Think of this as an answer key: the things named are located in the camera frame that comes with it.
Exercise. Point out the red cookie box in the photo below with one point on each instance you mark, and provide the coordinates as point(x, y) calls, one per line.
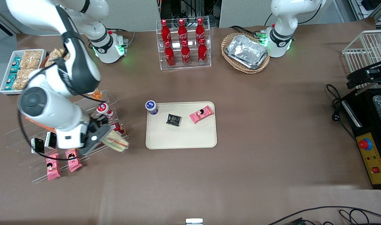
point(120, 128)

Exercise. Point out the black equipment frame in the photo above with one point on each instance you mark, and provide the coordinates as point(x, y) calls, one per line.
point(190, 9)

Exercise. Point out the small black snack box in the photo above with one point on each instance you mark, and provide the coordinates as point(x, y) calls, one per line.
point(37, 146)
point(51, 140)
point(173, 120)

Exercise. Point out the aluminium foil tray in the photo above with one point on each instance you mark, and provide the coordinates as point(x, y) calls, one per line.
point(246, 50)

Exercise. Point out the clear acrylic bottle rack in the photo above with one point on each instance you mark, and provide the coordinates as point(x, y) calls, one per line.
point(206, 47)

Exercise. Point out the light tan wicker basket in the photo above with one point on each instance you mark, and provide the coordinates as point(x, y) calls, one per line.
point(240, 69)

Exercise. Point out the orange lid drink cup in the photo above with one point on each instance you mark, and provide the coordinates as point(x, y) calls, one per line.
point(97, 94)

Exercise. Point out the rice cracker pack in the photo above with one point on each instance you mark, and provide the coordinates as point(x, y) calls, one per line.
point(21, 83)
point(31, 59)
point(25, 73)

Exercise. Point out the blue lid yogurt cup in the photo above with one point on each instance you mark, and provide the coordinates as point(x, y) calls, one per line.
point(151, 106)

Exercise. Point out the beige plastic tray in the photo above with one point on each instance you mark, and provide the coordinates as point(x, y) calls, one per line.
point(184, 137)

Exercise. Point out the low clear acrylic stand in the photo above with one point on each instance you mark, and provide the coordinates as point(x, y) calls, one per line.
point(63, 170)

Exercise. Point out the white rectangular snack tray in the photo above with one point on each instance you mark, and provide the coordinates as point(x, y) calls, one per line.
point(4, 84)

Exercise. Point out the white triangle sandwich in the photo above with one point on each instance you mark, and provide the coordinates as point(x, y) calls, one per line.
point(118, 142)

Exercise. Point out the small white device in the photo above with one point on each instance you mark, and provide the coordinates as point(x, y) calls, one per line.
point(194, 222)

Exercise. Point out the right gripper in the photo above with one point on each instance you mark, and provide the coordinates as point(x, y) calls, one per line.
point(92, 127)

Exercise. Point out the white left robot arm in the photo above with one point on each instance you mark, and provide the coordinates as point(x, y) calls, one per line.
point(282, 18)

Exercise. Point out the red emergency stop button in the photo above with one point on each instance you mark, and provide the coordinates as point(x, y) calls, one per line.
point(365, 144)

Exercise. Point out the black sealing machine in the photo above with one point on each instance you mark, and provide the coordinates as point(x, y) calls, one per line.
point(365, 109)

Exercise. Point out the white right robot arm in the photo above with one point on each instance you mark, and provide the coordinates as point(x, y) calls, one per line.
point(52, 106)

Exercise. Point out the red lid drink cup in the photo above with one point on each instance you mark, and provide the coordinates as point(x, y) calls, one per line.
point(102, 109)

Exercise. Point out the tall clear acrylic stand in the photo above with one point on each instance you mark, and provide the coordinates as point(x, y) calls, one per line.
point(110, 95)

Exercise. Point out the pink snack pack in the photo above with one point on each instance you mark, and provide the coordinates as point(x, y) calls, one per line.
point(73, 161)
point(201, 114)
point(53, 166)

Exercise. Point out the dark brown wicker basket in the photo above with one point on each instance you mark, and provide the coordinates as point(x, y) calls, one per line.
point(44, 63)

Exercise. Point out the red cola bottle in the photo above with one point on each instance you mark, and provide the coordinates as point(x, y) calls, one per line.
point(202, 52)
point(182, 31)
point(200, 29)
point(165, 32)
point(169, 56)
point(185, 54)

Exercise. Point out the teal snack pack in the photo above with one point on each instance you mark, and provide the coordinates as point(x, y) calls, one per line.
point(14, 65)
point(11, 82)

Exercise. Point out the grey metal equipment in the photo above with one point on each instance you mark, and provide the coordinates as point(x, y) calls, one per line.
point(371, 6)

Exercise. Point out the clear bag of snacks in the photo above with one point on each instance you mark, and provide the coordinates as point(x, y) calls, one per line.
point(53, 56)

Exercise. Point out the red rocker switch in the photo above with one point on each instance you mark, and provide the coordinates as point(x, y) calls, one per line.
point(376, 170)

